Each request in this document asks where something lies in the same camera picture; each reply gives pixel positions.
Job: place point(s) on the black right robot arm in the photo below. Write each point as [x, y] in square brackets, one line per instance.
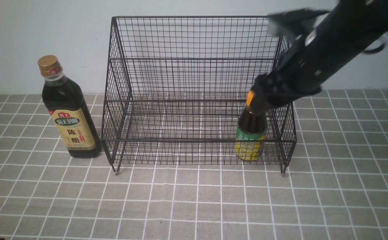
[321, 43]

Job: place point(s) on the dark vinegar bottle gold cap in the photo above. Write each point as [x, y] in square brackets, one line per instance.
[67, 107]

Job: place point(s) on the grey checkered tablecloth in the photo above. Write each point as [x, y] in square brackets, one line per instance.
[336, 186]

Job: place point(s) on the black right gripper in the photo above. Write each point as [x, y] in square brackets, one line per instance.
[289, 81]

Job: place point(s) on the orange-capped seasoning sauce bottle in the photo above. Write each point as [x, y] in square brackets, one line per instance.
[251, 132]

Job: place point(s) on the black wire mesh shelf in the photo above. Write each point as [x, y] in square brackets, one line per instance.
[176, 86]

